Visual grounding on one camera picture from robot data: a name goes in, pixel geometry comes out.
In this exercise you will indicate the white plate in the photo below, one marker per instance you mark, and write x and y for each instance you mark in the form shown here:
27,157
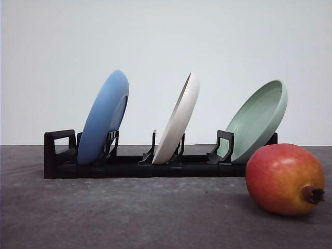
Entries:
179,123

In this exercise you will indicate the red yellow pomegranate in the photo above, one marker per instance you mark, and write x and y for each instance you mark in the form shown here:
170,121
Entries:
285,179

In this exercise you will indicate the blue plate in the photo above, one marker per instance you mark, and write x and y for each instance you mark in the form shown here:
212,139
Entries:
106,113

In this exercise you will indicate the green plate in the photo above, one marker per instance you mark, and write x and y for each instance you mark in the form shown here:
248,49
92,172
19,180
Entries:
256,122

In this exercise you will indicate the black plastic dish rack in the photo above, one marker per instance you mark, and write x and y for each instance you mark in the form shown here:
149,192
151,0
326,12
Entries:
61,159

